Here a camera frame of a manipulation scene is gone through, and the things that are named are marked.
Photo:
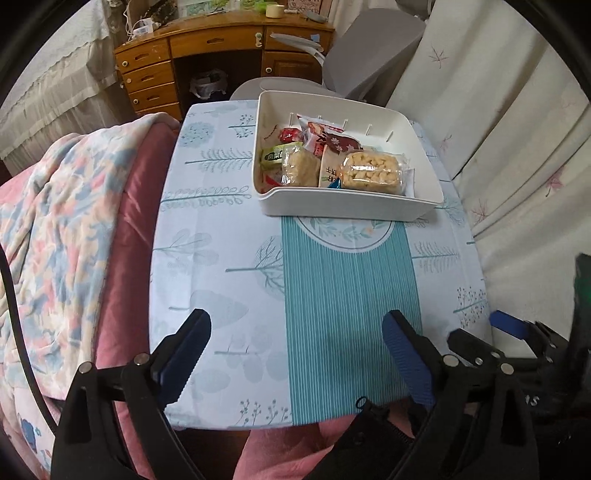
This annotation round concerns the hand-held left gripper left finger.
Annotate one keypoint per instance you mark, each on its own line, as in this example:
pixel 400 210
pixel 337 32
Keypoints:
pixel 184 360

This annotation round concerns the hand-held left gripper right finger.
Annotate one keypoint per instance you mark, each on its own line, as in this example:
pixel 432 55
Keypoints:
pixel 406 355

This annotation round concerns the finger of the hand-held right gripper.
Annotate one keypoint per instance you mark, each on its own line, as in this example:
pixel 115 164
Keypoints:
pixel 508 323
pixel 471 346

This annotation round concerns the white plastic storage bin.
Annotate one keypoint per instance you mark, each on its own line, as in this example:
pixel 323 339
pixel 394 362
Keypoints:
pixel 420 182

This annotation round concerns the peanut brittle packet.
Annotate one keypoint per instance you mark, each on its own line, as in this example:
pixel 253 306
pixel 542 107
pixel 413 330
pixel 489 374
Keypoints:
pixel 369 173

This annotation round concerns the small red-edged white packet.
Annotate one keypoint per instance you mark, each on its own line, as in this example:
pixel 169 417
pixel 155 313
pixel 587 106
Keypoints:
pixel 268 181

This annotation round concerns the puffed rice cake packet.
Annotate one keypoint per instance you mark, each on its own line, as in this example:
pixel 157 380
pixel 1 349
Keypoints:
pixel 300 168

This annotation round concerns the dark brown flower-print packet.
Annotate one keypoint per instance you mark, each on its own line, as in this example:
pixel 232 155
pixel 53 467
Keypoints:
pixel 341 142

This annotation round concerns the green snack packet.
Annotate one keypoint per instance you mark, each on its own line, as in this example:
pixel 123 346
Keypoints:
pixel 277 156

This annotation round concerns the red and white snack packet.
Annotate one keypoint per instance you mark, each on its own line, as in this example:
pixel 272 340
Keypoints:
pixel 318 136

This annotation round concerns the tree-print tablecloth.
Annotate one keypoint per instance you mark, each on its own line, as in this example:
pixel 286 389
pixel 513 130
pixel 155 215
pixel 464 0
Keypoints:
pixel 221 277

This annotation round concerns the pink pants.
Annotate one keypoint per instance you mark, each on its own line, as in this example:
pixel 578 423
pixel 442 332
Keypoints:
pixel 277 447

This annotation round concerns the pink bed sheet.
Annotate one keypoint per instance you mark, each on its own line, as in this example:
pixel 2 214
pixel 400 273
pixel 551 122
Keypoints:
pixel 129 230

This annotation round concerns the floral blanket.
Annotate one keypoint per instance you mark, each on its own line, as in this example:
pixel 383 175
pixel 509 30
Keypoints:
pixel 60 230

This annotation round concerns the trash bin with bag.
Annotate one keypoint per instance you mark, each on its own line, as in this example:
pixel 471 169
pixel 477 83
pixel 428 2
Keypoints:
pixel 207 85

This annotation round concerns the grey office chair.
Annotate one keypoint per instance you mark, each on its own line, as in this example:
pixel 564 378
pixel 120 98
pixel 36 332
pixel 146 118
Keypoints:
pixel 369 55

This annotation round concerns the lace-covered cabinet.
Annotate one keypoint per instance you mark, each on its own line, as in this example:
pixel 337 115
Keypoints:
pixel 55 69

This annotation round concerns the wooden desk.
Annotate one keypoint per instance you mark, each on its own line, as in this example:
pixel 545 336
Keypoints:
pixel 207 37

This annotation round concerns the white power strip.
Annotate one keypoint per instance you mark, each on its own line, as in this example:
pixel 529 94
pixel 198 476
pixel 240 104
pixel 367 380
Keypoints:
pixel 141 28

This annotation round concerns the green cup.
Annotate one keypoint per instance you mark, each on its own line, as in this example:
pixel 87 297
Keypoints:
pixel 262 7

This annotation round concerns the yellow cup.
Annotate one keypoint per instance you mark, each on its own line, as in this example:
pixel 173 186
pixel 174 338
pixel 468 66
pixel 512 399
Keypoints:
pixel 275 10

